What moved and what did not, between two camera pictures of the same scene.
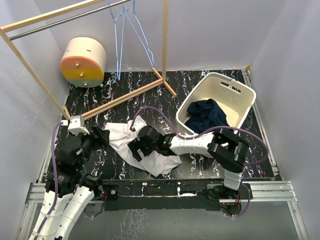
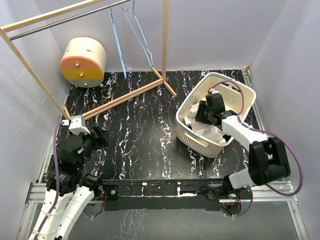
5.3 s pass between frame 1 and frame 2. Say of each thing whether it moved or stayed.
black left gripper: stayed
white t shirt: moved
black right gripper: moved
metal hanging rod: stayed
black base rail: stayed
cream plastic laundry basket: stayed
